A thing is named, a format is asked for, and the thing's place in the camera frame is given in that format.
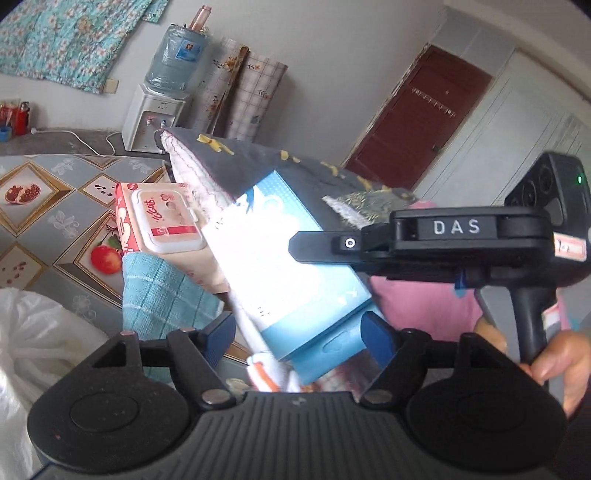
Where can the rolled mat with orange flowers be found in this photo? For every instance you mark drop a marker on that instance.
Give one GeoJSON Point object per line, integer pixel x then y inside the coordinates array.
{"type": "Point", "coordinates": [214, 87]}

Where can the small blue container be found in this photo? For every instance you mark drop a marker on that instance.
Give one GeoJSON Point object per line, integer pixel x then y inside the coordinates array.
{"type": "Point", "coordinates": [4, 134]}

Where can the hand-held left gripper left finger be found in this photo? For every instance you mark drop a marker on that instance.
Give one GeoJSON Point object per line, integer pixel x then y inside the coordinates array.
{"type": "Point", "coordinates": [221, 337]}

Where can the dark red door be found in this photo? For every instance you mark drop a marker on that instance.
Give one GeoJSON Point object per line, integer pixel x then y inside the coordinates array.
{"type": "Point", "coordinates": [415, 124]}

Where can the white water dispenser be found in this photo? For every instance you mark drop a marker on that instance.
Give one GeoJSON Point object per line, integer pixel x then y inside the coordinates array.
{"type": "Point", "coordinates": [147, 120]}

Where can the pink quilt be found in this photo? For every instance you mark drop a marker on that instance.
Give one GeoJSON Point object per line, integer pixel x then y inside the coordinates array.
{"type": "Point", "coordinates": [415, 300]}

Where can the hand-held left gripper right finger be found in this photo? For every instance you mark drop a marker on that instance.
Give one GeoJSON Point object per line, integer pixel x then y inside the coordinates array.
{"type": "Point", "coordinates": [375, 337]}

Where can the teal floral cloth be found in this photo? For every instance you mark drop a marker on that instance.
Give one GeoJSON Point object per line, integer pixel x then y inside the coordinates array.
{"type": "Point", "coordinates": [55, 41]}

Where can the dark patterned pillow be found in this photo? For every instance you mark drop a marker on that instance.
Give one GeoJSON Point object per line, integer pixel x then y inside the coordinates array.
{"type": "Point", "coordinates": [360, 203]}

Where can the wet wipes pack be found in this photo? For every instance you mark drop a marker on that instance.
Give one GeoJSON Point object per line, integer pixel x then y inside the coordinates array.
{"type": "Point", "coordinates": [166, 217]}

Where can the white orange striped cloth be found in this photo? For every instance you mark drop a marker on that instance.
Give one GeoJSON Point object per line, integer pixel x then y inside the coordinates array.
{"type": "Point", "coordinates": [270, 371]}

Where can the teal checkered towel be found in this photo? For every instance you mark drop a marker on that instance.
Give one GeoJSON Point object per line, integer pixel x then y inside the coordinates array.
{"type": "Point", "coordinates": [157, 295]}

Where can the blue tissue pack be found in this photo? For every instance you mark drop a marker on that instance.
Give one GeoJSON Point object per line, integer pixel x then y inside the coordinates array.
{"type": "Point", "coordinates": [295, 277]}

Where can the grey blanket with yellow prints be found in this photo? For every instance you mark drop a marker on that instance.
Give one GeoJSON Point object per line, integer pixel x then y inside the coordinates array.
{"type": "Point", "coordinates": [258, 161]}

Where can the person's right hand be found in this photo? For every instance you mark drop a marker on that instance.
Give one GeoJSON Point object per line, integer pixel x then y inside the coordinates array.
{"type": "Point", "coordinates": [565, 364]}

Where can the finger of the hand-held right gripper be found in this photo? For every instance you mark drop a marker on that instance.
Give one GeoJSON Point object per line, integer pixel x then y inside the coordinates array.
{"type": "Point", "coordinates": [318, 247]}

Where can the white plastic bag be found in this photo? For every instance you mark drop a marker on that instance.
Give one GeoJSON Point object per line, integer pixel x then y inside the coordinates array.
{"type": "Point", "coordinates": [46, 350]}

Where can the blue water jug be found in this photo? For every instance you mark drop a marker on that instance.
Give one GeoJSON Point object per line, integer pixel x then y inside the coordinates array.
{"type": "Point", "coordinates": [175, 60]}

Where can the pink bottle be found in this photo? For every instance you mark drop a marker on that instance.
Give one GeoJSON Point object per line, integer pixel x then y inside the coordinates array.
{"type": "Point", "coordinates": [202, 17]}

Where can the wall socket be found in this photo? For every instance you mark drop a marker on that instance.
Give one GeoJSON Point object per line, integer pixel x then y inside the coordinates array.
{"type": "Point", "coordinates": [111, 86]}

